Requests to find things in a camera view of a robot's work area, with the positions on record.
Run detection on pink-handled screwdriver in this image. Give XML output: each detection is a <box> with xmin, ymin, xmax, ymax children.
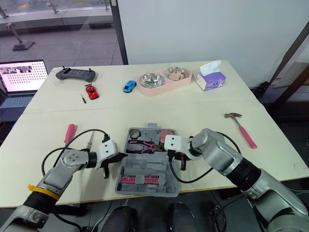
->
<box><xmin>63</xmin><ymin>123</ymin><xmax>78</xmax><ymax>144</ymax></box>

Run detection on laptop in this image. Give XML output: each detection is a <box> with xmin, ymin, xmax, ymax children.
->
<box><xmin>0</xmin><ymin>59</ymin><xmax>49</xmax><ymax>123</ymax></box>

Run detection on red toy car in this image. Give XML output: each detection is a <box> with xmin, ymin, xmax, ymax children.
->
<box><xmin>84</xmin><ymin>84</ymin><xmax>100</xmax><ymax>100</ymax></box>

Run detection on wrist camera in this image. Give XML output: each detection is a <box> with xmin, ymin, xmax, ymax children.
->
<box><xmin>163</xmin><ymin>135</ymin><xmax>192</xmax><ymax>157</ymax></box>
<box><xmin>93</xmin><ymin>140</ymin><xmax>119</xmax><ymax>171</ymax></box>

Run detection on pink double bowl stand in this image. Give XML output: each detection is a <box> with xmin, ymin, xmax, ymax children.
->
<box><xmin>137</xmin><ymin>67</ymin><xmax>194</xmax><ymax>98</ymax></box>

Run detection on grey tool case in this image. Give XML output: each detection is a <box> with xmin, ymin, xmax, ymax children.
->
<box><xmin>115</xmin><ymin>123</ymin><xmax>180</xmax><ymax>198</ymax></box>

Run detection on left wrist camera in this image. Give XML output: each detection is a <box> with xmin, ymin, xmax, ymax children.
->
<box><xmin>93</xmin><ymin>140</ymin><xmax>119</xmax><ymax>171</ymax></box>

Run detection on pink tape measure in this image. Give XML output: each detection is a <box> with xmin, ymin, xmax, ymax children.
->
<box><xmin>159</xmin><ymin>130</ymin><xmax>175</xmax><ymax>144</ymax></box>

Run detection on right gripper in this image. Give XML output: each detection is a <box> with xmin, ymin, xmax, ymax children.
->
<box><xmin>167</xmin><ymin>150</ymin><xmax>188</xmax><ymax>171</ymax></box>

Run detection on grey handheld controller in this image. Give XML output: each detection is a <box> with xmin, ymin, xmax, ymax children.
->
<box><xmin>55</xmin><ymin>66</ymin><xmax>98</xmax><ymax>83</ymax></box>

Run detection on pink blocks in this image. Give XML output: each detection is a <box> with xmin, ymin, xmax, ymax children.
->
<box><xmin>168</xmin><ymin>72</ymin><xmax>189</xmax><ymax>81</ymax></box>

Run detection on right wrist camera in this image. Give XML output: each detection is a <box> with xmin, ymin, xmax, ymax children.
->
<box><xmin>163</xmin><ymin>135</ymin><xmax>192</xmax><ymax>157</ymax></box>

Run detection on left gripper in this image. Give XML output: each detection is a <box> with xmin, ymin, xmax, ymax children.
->
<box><xmin>99</xmin><ymin>152</ymin><xmax>129</xmax><ymax>180</ymax></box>

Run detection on purple tissue box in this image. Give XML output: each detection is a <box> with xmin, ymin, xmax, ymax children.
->
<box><xmin>196</xmin><ymin>60</ymin><xmax>228</xmax><ymax>92</ymax></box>

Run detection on clear-handled screwdriver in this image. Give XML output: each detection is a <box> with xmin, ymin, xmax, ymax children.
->
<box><xmin>86</xmin><ymin>131</ymin><xmax>96</xmax><ymax>151</ymax></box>

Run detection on pink-handled pliers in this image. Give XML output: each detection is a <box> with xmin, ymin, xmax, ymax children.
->
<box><xmin>127</xmin><ymin>140</ymin><xmax>167</xmax><ymax>155</ymax></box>

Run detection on pink bit holder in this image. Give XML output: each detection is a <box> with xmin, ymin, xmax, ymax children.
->
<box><xmin>144</xmin><ymin>176</ymin><xmax>160</xmax><ymax>185</ymax></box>
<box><xmin>120</xmin><ymin>176</ymin><xmax>136</xmax><ymax>185</ymax></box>

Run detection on robot body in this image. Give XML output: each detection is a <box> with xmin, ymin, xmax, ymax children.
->
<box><xmin>100</xmin><ymin>201</ymin><xmax>228</xmax><ymax>232</ymax></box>

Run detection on blue toy car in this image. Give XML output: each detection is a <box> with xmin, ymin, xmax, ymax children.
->
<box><xmin>123</xmin><ymin>80</ymin><xmax>138</xmax><ymax>93</ymax></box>

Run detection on black cable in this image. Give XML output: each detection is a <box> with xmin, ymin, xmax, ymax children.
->
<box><xmin>168</xmin><ymin>131</ymin><xmax>242</xmax><ymax>183</ymax></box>
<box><xmin>41</xmin><ymin>129</ymin><xmax>109</xmax><ymax>176</ymax></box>

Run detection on steel bowl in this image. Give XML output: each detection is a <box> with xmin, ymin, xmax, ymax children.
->
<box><xmin>138</xmin><ymin>73</ymin><xmax>165</xmax><ymax>88</ymax></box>
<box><xmin>164</xmin><ymin>66</ymin><xmax>189</xmax><ymax>81</ymax></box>

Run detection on pink-handled hammer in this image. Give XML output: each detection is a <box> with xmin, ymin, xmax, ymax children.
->
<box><xmin>224</xmin><ymin>113</ymin><xmax>258</xmax><ymax>149</ymax></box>

